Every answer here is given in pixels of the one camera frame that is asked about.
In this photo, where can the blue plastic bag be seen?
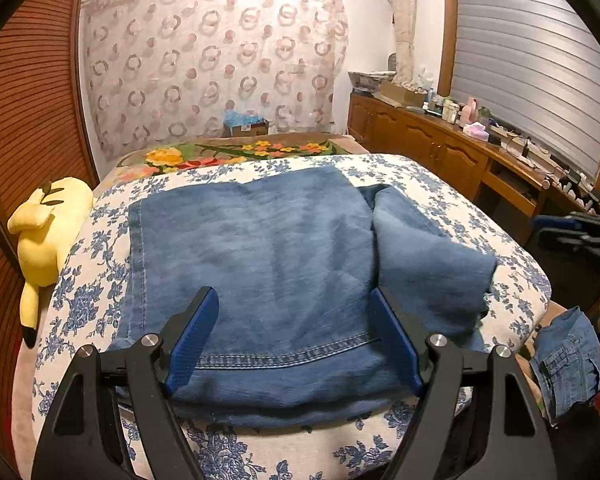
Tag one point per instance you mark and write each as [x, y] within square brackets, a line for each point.
[240, 117]

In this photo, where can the open flat cardboard box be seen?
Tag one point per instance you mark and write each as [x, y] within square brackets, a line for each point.
[400, 95]

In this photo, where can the pink tissue box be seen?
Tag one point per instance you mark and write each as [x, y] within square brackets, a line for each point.
[476, 132]

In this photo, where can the small denim garment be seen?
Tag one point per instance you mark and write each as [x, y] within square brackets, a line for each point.
[567, 360]

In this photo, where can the white blue-flowered quilt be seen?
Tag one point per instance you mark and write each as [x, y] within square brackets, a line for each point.
[95, 280]

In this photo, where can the circle-patterned sheer curtain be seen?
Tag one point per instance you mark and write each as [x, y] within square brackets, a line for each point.
[205, 60]

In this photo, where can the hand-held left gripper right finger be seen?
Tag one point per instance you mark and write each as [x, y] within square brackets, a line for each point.
[395, 342]

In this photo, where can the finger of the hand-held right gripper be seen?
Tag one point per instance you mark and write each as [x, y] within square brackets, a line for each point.
[567, 244]
[560, 223]

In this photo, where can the blue denim pants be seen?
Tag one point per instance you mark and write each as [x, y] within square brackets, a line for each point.
[280, 260]

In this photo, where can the grey window shutter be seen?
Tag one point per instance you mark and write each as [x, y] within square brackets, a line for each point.
[530, 60]

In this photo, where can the stack of papers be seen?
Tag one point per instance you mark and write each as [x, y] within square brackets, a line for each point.
[372, 80]

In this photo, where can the white figurine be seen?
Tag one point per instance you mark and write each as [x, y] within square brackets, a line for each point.
[425, 76]

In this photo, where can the cream lace curtain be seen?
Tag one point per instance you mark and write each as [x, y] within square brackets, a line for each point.
[405, 25]

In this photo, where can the wooden sideboard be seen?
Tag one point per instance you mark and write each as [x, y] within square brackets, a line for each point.
[430, 145]

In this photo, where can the small cardboard box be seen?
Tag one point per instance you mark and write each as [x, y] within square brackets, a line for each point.
[247, 129]

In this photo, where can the pink bottle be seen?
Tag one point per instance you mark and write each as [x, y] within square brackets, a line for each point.
[469, 110]

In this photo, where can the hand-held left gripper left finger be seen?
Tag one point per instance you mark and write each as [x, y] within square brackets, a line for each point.
[195, 342]

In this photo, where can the yellow plush toy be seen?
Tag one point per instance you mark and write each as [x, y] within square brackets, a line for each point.
[42, 240]

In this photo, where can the wooden louvered door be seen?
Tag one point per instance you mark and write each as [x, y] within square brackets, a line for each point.
[25, 110]

